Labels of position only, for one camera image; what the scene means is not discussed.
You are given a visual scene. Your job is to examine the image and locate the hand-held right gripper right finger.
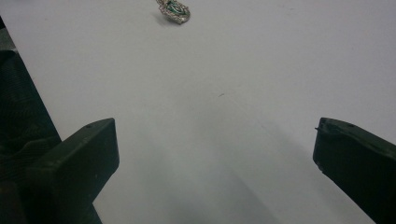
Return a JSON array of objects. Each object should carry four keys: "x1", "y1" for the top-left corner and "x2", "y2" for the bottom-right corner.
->
[{"x1": 312, "y1": 117, "x2": 396, "y2": 224}]

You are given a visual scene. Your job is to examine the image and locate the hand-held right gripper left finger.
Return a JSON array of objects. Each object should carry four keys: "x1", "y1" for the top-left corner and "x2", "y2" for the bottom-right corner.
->
[{"x1": 25, "y1": 118, "x2": 120, "y2": 224}]

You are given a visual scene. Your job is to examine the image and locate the silver green gemstone pendant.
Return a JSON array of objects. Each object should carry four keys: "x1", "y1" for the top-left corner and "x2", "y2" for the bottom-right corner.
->
[{"x1": 155, "y1": 0, "x2": 191, "y2": 25}]

